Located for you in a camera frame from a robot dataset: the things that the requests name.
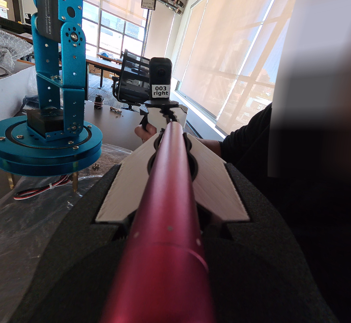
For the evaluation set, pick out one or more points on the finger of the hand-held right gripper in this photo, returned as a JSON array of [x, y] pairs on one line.
[[180, 114], [155, 117]]

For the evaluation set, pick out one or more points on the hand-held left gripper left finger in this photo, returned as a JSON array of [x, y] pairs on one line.
[[123, 191]]

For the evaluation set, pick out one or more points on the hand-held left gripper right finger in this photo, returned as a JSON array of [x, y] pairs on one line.
[[219, 191]]

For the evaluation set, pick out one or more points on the magenta metal screwdriver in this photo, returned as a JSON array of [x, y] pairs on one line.
[[164, 246]]

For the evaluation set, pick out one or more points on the blue toy robot arm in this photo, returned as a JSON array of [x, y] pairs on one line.
[[49, 54]]

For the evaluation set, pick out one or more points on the person's right hand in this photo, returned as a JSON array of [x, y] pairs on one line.
[[144, 134]]

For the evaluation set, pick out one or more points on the black office chair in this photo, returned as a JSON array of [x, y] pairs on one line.
[[129, 81]]

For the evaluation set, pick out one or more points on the small copper metal part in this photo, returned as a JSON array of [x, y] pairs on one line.
[[115, 109]]

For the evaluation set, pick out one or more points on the black servo motor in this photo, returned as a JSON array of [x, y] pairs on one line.
[[98, 101]]

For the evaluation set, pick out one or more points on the wooden office table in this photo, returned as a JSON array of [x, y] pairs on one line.
[[101, 61]]

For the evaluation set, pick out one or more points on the large clear plastic bag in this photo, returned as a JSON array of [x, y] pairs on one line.
[[41, 232]]

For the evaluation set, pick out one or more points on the white board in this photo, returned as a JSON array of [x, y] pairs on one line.
[[13, 90]]

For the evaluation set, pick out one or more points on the clear bubble wrap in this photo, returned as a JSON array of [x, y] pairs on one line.
[[11, 49]]

